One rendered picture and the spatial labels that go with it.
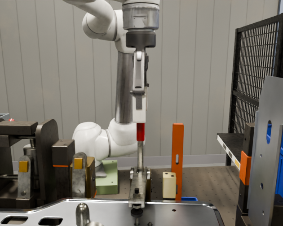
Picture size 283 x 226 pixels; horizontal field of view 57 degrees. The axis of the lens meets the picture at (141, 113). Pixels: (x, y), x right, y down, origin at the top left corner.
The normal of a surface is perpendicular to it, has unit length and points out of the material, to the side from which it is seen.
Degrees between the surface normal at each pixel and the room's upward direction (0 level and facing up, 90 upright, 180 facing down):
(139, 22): 90
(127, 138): 102
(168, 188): 90
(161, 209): 0
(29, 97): 90
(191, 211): 0
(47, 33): 90
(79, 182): 78
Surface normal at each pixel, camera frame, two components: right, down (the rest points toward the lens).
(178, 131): -0.06, 0.22
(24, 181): -0.05, 0.00
